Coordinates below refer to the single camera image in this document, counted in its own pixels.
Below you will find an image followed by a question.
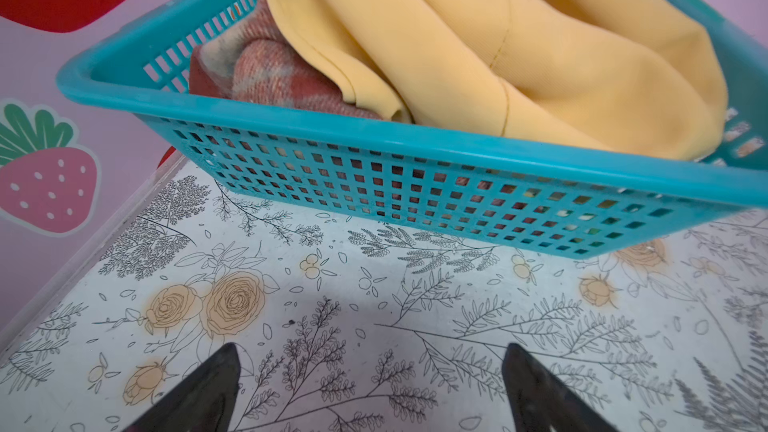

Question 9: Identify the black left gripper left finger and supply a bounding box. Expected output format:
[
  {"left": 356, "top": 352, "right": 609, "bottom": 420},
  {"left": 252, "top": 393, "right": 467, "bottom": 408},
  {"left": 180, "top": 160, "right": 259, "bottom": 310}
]
[{"left": 125, "top": 343, "right": 241, "bottom": 432}]

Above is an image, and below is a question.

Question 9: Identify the yellow skirt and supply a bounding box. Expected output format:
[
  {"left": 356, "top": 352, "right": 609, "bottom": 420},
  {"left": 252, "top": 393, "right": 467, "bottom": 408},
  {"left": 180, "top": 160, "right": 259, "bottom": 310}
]
[{"left": 266, "top": 0, "right": 728, "bottom": 160}]

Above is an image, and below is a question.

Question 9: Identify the red plaid skirt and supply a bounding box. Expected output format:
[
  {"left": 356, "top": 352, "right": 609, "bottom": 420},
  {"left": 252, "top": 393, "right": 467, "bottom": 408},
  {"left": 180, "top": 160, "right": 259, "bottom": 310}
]
[{"left": 188, "top": 0, "right": 379, "bottom": 120}]

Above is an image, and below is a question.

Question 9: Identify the teal plastic basket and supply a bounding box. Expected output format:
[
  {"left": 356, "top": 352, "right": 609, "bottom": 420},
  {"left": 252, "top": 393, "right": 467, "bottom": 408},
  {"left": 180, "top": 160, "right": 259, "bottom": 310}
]
[{"left": 56, "top": 0, "right": 767, "bottom": 260}]

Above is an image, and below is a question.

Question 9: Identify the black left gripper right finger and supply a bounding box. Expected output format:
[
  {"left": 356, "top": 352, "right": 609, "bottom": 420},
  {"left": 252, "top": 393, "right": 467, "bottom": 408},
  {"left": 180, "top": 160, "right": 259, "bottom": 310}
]
[{"left": 501, "top": 343, "right": 617, "bottom": 432}]

